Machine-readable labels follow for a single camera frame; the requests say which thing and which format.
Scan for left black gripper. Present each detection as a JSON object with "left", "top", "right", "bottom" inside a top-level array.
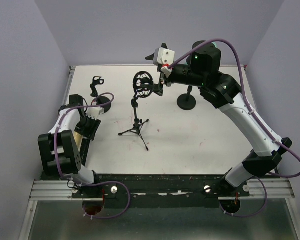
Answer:
[{"left": 75, "top": 113, "right": 102, "bottom": 141}]

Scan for beige gold microphone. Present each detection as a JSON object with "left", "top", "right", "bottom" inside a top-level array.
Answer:
[{"left": 73, "top": 132, "right": 83, "bottom": 151}]

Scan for black tripod stand shock mount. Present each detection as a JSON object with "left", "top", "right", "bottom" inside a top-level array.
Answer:
[{"left": 117, "top": 71, "right": 156, "bottom": 151}]

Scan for black round-base stand front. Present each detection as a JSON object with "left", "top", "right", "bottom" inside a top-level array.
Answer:
[{"left": 89, "top": 76, "right": 113, "bottom": 115}]

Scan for black round-base stand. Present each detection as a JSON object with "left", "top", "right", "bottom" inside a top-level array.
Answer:
[
  {"left": 89, "top": 76, "right": 113, "bottom": 115},
  {"left": 177, "top": 86, "right": 197, "bottom": 111}
]

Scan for silver grey mesh microphone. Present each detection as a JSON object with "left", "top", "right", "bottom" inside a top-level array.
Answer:
[{"left": 79, "top": 138, "right": 91, "bottom": 166}]

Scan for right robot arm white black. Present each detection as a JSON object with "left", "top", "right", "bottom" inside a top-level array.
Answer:
[{"left": 145, "top": 41, "right": 293, "bottom": 196}]

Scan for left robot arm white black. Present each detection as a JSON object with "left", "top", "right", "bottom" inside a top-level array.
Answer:
[{"left": 38, "top": 94, "right": 111, "bottom": 198}]

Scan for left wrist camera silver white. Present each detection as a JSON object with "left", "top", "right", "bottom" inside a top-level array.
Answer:
[{"left": 86, "top": 104, "right": 112, "bottom": 120}]

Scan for wrist camera silver white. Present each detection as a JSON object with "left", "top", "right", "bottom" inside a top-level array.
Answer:
[
  {"left": 152, "top": 47, "right": 175, "bottom": 78},
  {"left": 86, "top": 104, "right": 112, "bottom": 120}
]

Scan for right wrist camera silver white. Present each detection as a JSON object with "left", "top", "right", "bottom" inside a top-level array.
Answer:
[{"left": 152, "top": 47, "right": 175, "bottom": 78}]

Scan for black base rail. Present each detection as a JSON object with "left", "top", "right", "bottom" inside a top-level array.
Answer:
[{"left": 33, "top": 174, "right": 250, "bottom": 211}]

